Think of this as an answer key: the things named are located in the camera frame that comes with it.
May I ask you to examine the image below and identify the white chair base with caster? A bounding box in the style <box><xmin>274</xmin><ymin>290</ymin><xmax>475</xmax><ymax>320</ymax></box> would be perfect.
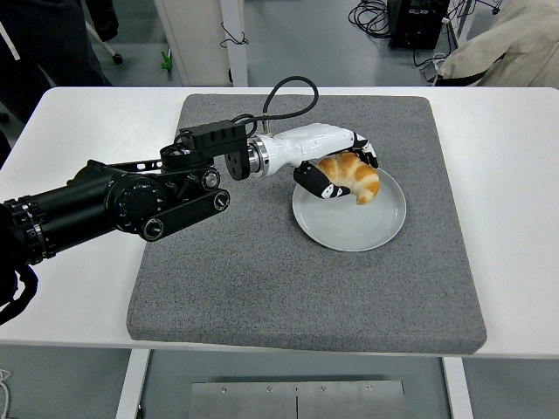
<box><xmin>82</xmin><ymin>17</ymin><xmax>125</xmax><ymax>66</ymax></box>

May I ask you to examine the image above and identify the golden brown croissant bread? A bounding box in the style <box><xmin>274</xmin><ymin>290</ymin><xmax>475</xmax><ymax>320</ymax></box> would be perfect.
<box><xmin>316</xmin><ymin>151</ymin><xmax>381</xmax><ymax>205</ymax></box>

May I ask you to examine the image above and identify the white square column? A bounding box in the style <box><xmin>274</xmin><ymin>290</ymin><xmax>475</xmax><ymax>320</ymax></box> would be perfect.
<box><xmin>217</xmin><ymin>0</ymin><xmax>250</xmax><ymax>87</ymax></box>

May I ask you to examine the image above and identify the person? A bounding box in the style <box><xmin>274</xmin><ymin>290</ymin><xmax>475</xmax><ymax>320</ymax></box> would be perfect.
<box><xmin>0</xmin><ymin>0</ymin><xmax>120</xmax><ymax>127</ymax></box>

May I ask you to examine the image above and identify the thin white cable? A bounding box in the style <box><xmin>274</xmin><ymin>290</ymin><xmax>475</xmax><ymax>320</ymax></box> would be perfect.
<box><xmin>0</xmin><ymin>368</ymin><xmax>12</xmax><ymax>419</ymax></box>

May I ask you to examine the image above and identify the black floor cable bundle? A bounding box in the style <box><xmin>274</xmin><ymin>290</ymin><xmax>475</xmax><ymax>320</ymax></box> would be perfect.
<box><xmin>347</xmin><ymin>0</ymin><xmax>392</xmax><ymax>40</ymax></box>

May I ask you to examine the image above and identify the white cabinet panel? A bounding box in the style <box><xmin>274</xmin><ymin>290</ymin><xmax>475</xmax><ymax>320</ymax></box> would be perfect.
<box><xmin>153</xmin><ymin>0</ymin><xmax>231</xmax><ymax>86</ymax></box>

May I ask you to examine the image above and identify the beige cloth cover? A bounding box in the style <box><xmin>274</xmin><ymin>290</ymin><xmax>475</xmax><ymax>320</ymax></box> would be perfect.
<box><xmin>438</xmin><ymin>0</ymin><xmax>559</xmax><ymax>87</ymax></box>

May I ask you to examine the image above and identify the white table leg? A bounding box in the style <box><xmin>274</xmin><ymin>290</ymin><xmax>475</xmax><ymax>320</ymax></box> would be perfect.
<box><xmin>441</xmin><ymin>356</ymin><xmax>475</xmax><ymax>419</ymax></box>
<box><xmin>114</xmin><ymin>348</ymin><xmax>152</xmax><ymax>419</ymax></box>

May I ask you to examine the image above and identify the grey power strip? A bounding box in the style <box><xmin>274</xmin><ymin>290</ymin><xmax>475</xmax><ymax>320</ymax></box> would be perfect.
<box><xmin>419</xmin><ymin>60</ymin><xmax>445</xmax><ymax>84</ymax></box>

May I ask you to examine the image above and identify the grey speckled foam mat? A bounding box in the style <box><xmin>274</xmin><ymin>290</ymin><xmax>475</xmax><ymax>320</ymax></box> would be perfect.
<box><xmin>126</xmin><ymin>93</ymin><xmax>488</xmax><ymax>355</ymax></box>

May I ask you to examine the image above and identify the thin black looped cable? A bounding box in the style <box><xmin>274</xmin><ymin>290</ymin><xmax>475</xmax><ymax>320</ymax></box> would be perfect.
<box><xmin>219</xmin><ymin>21</ymin><xmax>249</xmax><ymax>47</ymax></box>

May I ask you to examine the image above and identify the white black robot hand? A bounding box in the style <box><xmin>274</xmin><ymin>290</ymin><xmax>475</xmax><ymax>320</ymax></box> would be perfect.
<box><xmin>264</xmin><ymin>123</ymin><xmax>380</xmax><ymax>201</ymax></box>

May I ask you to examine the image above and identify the black computer case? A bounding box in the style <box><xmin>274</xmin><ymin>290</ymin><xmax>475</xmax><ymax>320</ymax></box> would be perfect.
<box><xmin>387</xmin><ymin>0</ymin><xmax>451</xmax><ymax>50</ymax></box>

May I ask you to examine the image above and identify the white desk leg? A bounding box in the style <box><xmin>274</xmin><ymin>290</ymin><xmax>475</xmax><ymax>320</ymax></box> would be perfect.
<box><xmin>453</xmin><ymin>0</ymin><xmax>475</xmax><ymax>45</ymax></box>

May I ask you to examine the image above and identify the grey round plate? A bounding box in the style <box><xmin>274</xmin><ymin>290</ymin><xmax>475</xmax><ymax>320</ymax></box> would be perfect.
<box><xmin>292</xmin><ymin>167</ymin><xmax>408</xmax><ymax>253</ymax></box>

